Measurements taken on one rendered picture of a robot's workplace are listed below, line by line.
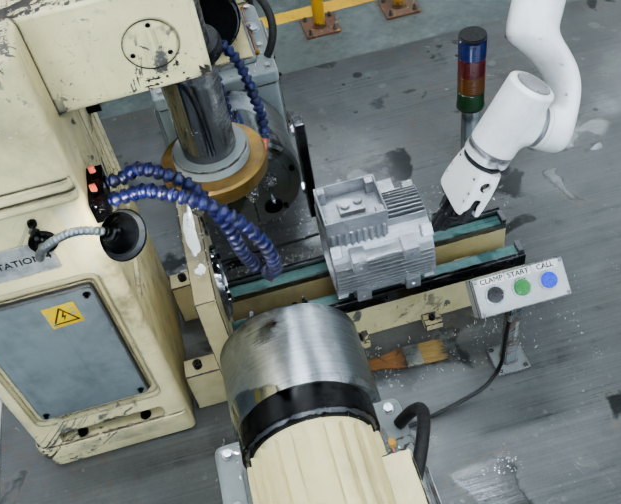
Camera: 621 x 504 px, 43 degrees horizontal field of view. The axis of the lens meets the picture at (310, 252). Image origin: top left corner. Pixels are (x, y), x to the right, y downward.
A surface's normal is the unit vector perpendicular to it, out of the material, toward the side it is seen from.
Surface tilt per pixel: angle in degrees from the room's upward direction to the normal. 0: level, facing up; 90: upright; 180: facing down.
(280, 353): 6
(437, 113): 0
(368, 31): 0
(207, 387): 90
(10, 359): 90
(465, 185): 61
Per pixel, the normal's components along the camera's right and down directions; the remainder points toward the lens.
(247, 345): -0.62, -0.41
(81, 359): 0.24, 0.72
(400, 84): -0.13, -0.64
